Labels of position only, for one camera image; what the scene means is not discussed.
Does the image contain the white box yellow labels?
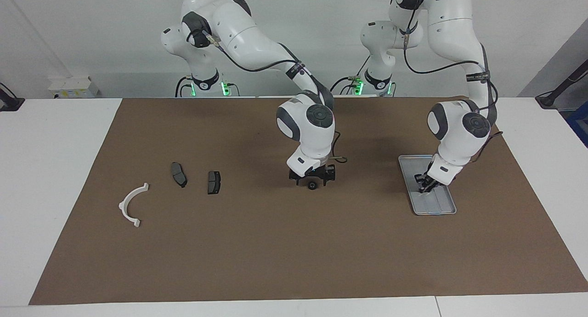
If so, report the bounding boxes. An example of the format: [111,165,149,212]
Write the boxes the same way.
[48,77,99,99]

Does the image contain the silver metal tray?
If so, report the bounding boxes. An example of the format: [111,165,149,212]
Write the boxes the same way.
[398,154,457,216]

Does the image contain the black right base cables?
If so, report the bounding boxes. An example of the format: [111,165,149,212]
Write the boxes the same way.
[175,76,239,98]

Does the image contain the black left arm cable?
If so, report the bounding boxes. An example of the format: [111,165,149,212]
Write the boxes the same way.
[402,5,504,164]

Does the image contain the brown table mat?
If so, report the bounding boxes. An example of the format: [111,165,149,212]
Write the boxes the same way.
[28,96,588,306]

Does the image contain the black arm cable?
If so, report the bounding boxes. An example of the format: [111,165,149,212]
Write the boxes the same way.
[201,29,348,164]
[402,5,504,164]

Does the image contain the dark grey brake pad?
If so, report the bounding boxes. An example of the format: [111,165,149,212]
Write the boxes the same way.
[207,170,222,195]
[170,162,188,188]

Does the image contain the black clamp mount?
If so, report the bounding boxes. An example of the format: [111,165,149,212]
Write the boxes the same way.
[0,83,26,112]

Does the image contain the white curved plastic bracket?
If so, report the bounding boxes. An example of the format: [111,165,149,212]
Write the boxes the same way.
[119,183,150,228]

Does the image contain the black left base cables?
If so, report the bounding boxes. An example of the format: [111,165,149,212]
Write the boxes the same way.
[328,60,396,96]

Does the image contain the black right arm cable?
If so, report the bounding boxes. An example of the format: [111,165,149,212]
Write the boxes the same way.
[201,29,348,164]

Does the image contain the black base cables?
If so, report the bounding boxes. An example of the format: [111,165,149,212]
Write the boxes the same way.
[175,76,239,98]
[328,60,396,96]

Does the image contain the blue crate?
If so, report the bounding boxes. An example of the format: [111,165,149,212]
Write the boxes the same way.
[566,103,588,147]

